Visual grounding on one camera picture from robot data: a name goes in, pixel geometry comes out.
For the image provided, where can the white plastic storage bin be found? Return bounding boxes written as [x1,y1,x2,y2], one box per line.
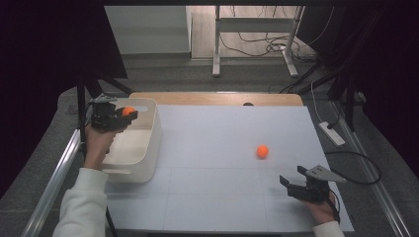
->
[98,97,163,184]

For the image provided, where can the thick black floor cables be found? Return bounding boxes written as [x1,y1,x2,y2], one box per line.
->
[268,60,340,95]

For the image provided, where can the white power strip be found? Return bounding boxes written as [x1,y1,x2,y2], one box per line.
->
[317,120,346,147]

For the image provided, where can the black plug cable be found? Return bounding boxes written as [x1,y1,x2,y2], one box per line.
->
[325,65,350,130]

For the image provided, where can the white board sheet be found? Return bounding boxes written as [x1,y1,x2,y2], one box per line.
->
[104,104,356,234]

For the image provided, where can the black curtain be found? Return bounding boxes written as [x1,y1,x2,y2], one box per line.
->
[297,0,419,186]
[0,0,127,198]

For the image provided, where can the right hand-held gripper black cable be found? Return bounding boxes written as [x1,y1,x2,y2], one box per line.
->
[329,189,341,223]

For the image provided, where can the tangle of black floor cables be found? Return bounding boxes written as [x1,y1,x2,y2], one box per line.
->
[218,5,319,63]

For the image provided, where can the hand-held gripper black cable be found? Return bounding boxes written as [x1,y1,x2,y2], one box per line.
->
[104,206,120,237]
[329,189,341,223]

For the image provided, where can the person's right hand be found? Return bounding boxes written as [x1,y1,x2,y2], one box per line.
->
[302,194,339,226]

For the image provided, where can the aluminium rail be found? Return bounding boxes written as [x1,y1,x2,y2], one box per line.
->
[330,100,413,237]
[21,98,100,237]

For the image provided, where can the looped black floor cable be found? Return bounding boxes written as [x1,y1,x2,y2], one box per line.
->
[324,150,383,186]

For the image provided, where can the black metal stand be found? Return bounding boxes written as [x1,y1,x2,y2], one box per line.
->
[329,65,367,132]
[75,70,134,129]

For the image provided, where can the person's left hand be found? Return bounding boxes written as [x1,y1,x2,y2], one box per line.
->
[82,123,126,172]

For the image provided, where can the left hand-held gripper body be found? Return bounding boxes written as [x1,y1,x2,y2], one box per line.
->
[89,93,130,133]

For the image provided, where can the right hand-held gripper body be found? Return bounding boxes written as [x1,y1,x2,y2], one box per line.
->
[287,164,348,203]

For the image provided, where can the white metal desk frame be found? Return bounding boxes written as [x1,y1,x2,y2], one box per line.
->
[211,5,305,78]

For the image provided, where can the left hand-held gripper black cable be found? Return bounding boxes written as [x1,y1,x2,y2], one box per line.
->
[104,206,120,237]

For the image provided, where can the white cabinet panel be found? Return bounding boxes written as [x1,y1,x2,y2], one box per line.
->
[103,5,192,55]

